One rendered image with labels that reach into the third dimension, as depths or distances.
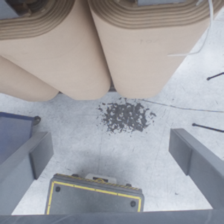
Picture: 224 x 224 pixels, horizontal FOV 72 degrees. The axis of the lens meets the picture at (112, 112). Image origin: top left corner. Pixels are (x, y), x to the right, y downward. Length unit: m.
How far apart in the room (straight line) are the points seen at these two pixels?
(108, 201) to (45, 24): 1.10
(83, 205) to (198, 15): 1.23
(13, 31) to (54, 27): 0.13
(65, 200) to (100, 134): 0.60
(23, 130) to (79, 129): 0.50
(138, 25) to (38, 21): 0.31
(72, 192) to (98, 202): 0.20
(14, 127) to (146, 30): 1.48
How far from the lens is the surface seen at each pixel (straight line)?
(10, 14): 0.56
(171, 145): 0.17
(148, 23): 0.52
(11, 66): 1.01
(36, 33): 0.58
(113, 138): 1.49
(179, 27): 0.51
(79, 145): 1.56
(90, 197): 1.27
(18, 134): 1.69
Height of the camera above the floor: 1.48
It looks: 80 degrees down
